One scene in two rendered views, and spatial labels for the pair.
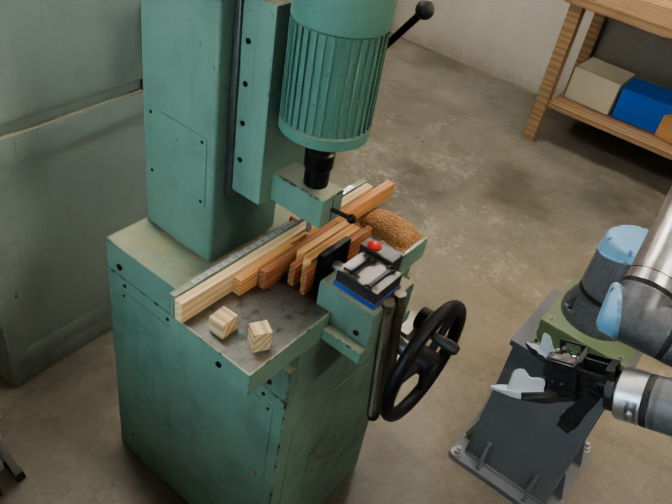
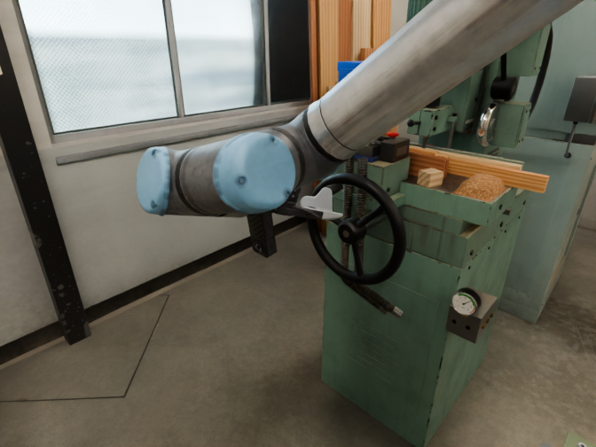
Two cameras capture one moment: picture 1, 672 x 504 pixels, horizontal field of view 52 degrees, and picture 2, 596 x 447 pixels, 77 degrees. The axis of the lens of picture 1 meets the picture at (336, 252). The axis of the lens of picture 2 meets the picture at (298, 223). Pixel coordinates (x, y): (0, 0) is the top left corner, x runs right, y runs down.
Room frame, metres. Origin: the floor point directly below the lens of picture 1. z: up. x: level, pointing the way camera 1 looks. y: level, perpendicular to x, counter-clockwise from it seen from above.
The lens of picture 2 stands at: (1.02, -1.07, 1.22)
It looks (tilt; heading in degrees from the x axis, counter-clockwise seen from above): 25 degrees down; 101
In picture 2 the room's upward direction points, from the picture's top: straight up
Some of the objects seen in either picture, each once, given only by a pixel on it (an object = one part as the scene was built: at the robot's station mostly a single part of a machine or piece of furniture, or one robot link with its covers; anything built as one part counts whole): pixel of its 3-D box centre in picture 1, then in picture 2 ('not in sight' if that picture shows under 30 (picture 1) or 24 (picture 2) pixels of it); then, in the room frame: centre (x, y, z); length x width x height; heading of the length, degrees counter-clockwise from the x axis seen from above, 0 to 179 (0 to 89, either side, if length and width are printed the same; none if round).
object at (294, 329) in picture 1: (328, 293); (388, 181); (1.07, 0.00, 0.87); 0.61 x 0.30 x 0.06; 148
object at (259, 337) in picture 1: (259, 336); not in sight; (0.86, 0.11, 0.92); 0.04 x 0.03 x 0.05; 120
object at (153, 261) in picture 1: (259, 270); (432, 200); (1.23, 0.17, 0.76); 0.57 x 0.45 x 0.09; 58
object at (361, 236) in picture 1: (337, 258); (405, 161); (1.11, -0.01, 0.93); 0.22 x 0.01 x 0.06; 148
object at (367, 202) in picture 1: (322, 231); (439, 163); (1.21, 0.04, 0.92); 0.54 x 0.02 x 0.04; 148
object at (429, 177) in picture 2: not in sight; (430, 177); (1.17, -0.10, 0.92); 0.05 x 0.04 x 0.04; 40
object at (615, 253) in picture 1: (627, 265); not in sight; (1.43, -0.74, 0.83); 0.17 x 0.15 x 0.18; 65
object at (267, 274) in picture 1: (300, 253); not in sight; (1.12, 0.07, 0.92); 0.25 x 0.02 x 0.05; 148
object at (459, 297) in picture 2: (422, 321); (466, 303); (1.27, -0.25, 0.65); 0.06 x 0.04 x 0.08; 148
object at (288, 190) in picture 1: (306, 196); (431, 121); (1.18, 0.08, 1.03); 0.14 x 0.07 x 0.09; 58
